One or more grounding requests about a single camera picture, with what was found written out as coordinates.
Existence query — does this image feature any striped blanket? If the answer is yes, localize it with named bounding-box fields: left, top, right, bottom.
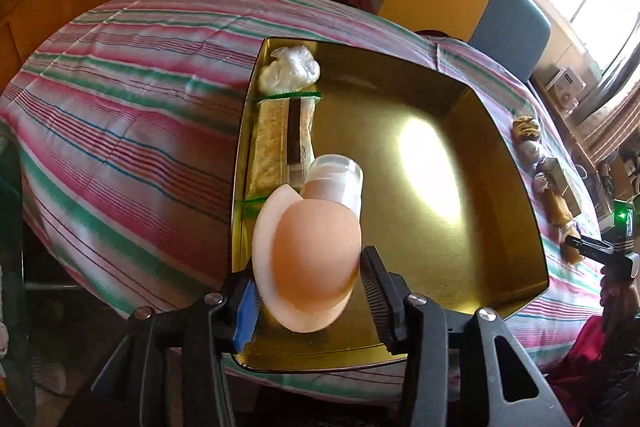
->
left=0, top=0, right=613, bottom=388

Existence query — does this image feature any red clothing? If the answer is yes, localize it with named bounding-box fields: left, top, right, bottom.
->
left=550, top=314, right=640, bottom=427

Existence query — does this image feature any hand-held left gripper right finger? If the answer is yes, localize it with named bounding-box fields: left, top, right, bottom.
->
left=360, top=246, right=572, bottom=427

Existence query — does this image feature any yellow small packet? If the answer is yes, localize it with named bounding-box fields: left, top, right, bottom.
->
left=562, top=232, right=587, bottom=264

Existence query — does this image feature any gold tin box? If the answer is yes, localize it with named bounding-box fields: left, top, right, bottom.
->
left=231, top=37, right=551, bottom=375

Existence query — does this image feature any cream printed carton box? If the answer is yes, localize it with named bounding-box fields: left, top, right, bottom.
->
left=542, top=157, right=583, bottom=212

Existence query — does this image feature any long clear-wrapped packet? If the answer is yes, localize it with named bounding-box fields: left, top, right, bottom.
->
left=242, top=91, right=323, bottom=208

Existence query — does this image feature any small white appliance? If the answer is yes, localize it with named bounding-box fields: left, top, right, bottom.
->
left=547, top=67, right=586, bottom=108

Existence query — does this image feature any brown striped small object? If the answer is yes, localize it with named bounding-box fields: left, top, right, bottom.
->
left=512, top=117, right=542, bottom=142

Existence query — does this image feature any translucent plastic cup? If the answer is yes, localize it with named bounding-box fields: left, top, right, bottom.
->
left=302, top=153, right=365, bottom=218

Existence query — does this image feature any person's right hand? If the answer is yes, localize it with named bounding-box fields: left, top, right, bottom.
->
left=600, top=274, right=640, bottom=324

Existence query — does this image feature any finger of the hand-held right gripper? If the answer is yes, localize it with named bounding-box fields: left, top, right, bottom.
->
left=565, top=234, right=615, bottom=259

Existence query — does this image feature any crumpled clear plastic bag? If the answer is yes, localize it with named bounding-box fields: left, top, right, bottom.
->
left=257, top=47, right=321, bottom=96

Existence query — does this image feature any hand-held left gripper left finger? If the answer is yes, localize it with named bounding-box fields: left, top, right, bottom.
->
left=90, top=269, right=263, bottom=427

